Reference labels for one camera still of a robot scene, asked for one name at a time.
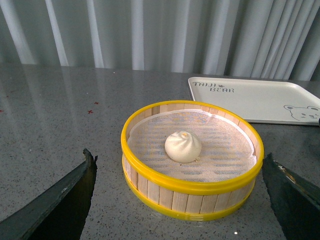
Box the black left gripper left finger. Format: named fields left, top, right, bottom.
left=0, top=149, right=98, bottom=240

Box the yellow-rimmed bamboo steamer basket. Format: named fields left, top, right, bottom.
left=120, top=100, right=264, bottom=221

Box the white steamer liner cloth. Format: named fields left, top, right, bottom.
left=127, top=109, right=258, bottom=182

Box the grey pleated curtain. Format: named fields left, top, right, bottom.
left=0, top=0, right=320, bottom=81

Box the white bear-print tray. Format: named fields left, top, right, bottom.
left=188, top=77, right=320, bottom=126

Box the white steamed bun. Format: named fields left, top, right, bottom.
left=164, top=131, right=202, bottom=164

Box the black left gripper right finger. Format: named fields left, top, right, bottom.
left=262, top=153, right=320, bottom=240

